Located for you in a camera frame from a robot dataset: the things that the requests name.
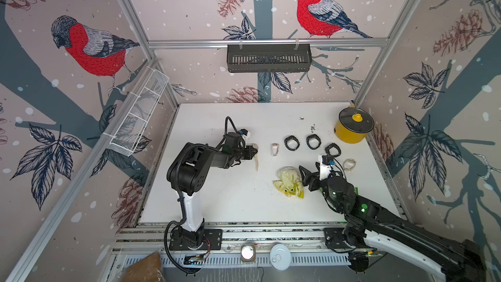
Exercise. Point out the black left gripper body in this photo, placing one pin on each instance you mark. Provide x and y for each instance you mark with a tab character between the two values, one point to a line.
242	154

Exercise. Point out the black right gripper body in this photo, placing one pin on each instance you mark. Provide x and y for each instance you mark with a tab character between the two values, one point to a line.
323	186

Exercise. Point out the yellow green frog towel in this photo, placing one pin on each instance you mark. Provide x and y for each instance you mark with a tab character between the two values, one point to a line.
289	182

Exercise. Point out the cream strap analog watch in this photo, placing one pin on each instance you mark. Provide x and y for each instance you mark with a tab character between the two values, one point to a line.
349	165

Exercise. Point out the silver band watch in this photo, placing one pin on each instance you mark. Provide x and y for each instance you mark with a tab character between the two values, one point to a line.
275	149

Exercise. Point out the black digital watch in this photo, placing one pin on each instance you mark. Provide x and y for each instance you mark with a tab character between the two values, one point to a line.
333	150
313	141
292	143

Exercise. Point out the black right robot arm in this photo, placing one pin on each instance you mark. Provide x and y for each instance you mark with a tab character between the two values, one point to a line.
372	226

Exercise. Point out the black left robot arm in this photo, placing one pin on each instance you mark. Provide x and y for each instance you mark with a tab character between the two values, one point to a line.
187	242

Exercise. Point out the yellow pot with glass lid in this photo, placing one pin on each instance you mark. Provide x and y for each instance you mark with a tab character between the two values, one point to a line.
353	125

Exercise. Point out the glass spice jar silver lid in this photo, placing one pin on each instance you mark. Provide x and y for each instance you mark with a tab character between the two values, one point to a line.
248	253

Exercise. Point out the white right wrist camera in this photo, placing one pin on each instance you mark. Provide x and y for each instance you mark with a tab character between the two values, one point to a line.
325	169

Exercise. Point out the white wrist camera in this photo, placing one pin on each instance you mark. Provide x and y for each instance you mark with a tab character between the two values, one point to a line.
325	169
244	133

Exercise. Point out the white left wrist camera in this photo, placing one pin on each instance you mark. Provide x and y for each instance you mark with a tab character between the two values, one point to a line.
244	133

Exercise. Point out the black hanging wire basket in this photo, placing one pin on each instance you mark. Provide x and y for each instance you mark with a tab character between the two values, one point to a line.
269	58

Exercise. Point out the white mesh wall shelf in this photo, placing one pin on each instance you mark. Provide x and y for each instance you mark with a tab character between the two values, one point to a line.
129	135

